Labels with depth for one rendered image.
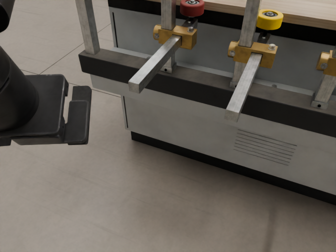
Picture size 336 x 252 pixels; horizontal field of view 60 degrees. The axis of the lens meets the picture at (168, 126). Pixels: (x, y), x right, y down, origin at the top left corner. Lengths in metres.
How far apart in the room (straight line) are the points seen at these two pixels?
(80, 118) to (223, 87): 0.72
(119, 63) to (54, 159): 0.85
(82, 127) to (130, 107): 1.26
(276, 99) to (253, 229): 0.71
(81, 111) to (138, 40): 1.02
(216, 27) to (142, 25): 0.31
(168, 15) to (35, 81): 0.68
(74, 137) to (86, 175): 1.34
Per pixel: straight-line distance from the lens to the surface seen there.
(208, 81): 1.00
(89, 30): 1.14
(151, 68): 0.78
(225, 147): 1.48
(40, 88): 0.32
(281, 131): 1.08
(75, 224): 1.49
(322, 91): 0.96
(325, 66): 0.90
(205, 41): 1.19
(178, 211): 1.47
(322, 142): 1.10
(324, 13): 1.08
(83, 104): 0.32
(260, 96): 0.97
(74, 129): 0.31
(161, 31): 0.97
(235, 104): 0.69
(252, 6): 0.87
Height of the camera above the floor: 1.25
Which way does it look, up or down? 42 degrees down
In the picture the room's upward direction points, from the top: straight up
